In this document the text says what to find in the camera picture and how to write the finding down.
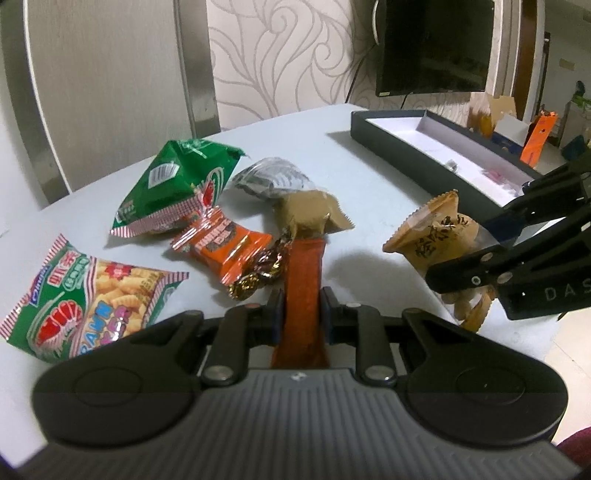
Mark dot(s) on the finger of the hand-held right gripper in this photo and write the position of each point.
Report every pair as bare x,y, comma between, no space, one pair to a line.
461,274
549,194

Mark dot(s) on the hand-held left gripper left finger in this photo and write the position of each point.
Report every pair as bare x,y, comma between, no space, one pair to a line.
277,316

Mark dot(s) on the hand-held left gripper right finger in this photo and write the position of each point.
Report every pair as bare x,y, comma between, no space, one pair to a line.
327,318

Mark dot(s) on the red snack bar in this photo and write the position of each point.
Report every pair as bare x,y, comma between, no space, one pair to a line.
302,286

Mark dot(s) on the yellow snack packet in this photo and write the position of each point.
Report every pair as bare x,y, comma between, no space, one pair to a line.
434,235

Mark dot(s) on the gold foil candy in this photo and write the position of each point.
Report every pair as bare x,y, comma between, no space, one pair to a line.
263,267

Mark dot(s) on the orange snack packet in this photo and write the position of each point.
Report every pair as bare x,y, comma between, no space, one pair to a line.
217,240

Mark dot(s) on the brown snack packet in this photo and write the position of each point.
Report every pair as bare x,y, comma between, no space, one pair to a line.
304,212

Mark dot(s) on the clear printed snack packet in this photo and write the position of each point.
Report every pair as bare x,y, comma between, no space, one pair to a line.
268,177

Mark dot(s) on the dark box with white inside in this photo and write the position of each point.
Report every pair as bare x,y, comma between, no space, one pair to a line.
415,134

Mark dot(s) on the orange carton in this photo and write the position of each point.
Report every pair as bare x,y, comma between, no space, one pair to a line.
538,138

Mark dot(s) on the white and blue box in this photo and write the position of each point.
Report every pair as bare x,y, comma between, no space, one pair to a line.
510,127

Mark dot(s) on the brown cardboard box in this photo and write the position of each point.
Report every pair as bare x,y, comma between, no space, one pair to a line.
501,108

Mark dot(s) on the small white wrapped candy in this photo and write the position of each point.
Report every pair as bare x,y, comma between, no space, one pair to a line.
451,165

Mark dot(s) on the dark red patterned clothing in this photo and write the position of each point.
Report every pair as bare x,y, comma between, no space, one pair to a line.
579,447

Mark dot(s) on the green prawn cracker packet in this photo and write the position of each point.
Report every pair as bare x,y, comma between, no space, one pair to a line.
171,184
92,295

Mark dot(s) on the black flat screen monitor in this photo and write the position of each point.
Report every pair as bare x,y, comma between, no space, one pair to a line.
434,46

